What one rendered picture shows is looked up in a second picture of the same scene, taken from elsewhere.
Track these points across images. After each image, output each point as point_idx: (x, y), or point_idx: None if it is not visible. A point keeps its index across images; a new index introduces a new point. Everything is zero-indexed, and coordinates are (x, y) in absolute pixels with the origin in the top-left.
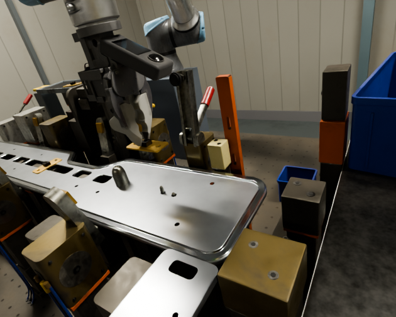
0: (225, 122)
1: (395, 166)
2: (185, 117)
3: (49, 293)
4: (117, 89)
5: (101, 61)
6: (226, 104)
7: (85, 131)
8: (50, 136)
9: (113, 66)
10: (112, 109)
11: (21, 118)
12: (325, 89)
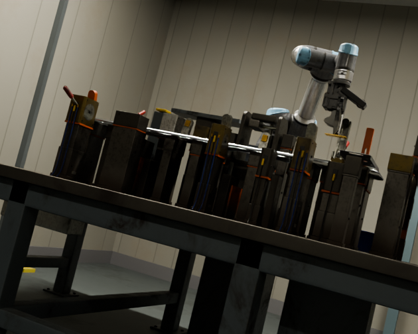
0: (363, 150)
1: None
2: (339, 144)
3: (301, 158)
4: (343, 105)
5: (337, 93)
6: (367, 141)
7: (239, 140)
8: (202, 135)
9: (344, 97)
10: (338, 110)
11: (176, 116)
12: (417, 142)
